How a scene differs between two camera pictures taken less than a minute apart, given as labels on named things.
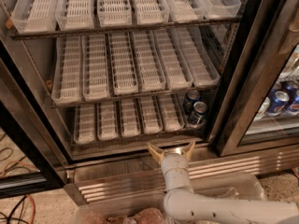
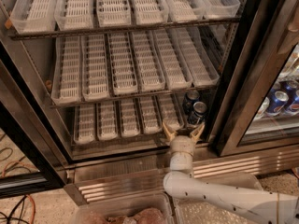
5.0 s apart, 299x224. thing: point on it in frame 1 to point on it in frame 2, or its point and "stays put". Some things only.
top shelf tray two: x=75 y=10 stays put
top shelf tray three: x=114 y=8 stays put
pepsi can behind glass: x=277 y=101 stays put
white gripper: x=172 y=161 to x=182 y=145
